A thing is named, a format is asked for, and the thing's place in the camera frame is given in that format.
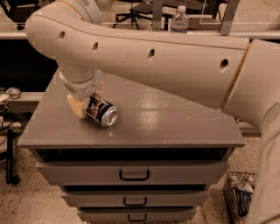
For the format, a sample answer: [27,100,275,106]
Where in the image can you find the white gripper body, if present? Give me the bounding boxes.
[59,69,102,99]

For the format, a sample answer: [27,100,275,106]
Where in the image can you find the blue pepsi can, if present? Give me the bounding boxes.
[86,94,118,128]

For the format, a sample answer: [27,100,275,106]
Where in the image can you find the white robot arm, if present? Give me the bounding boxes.
[25,0,280,224]

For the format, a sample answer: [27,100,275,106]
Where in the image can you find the black office chair centre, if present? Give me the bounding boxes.
[112,0,172,32]

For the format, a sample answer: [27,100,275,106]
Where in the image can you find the grey drawer cabinet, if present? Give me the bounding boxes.
[18,74,244,212]

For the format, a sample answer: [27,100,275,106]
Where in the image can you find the black metal stand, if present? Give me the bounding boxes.
[6,129,20,185]

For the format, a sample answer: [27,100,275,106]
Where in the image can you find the clear plastic water bottle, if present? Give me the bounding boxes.
[171,5,189,33]

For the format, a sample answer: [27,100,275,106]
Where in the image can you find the bottom grey drawer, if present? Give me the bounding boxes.
[78,207,196,222]

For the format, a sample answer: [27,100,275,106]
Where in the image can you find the grey drawer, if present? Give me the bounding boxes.
[62,190,208,207]
[78,207,196,222]
[36,160,229,186]

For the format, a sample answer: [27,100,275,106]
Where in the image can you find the top grey drawer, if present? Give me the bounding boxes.
[36,160,229,186]

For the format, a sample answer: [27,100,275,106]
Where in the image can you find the middle grey drawer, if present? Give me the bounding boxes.
[62,190,208,207]

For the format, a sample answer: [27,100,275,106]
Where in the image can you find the snack packets in basket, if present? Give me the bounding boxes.
[230,176,254,217]

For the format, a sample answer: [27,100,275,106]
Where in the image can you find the wire basket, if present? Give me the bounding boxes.
[222,171,257,224]

